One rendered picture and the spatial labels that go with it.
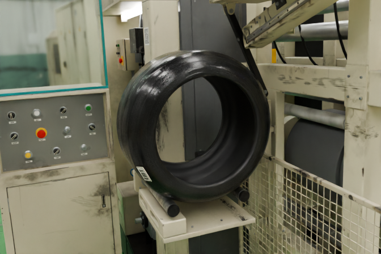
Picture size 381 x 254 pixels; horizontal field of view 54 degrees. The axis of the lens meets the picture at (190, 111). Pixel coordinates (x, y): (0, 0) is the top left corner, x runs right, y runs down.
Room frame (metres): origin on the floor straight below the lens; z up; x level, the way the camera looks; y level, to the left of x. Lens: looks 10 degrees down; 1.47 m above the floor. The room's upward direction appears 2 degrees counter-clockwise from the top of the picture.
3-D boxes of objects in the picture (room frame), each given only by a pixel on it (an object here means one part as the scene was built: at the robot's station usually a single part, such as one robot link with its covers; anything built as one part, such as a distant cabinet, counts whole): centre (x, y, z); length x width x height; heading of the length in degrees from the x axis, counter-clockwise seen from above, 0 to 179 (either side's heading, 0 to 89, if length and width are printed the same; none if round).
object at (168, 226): (1.38, 0.14, 0.83); 0.36 x 0.09 x 0.06; 21
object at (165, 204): (1.37, 0.13, 0.90); 0.35 x 0.05 x 0.05; 21
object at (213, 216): (1.43, 0.00, 0.80); 0.37 x 0.36 x 0.02; 111
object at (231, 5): (1.65, -0.18, 1.61); 0.06 x 0.06 x 0.05; 21
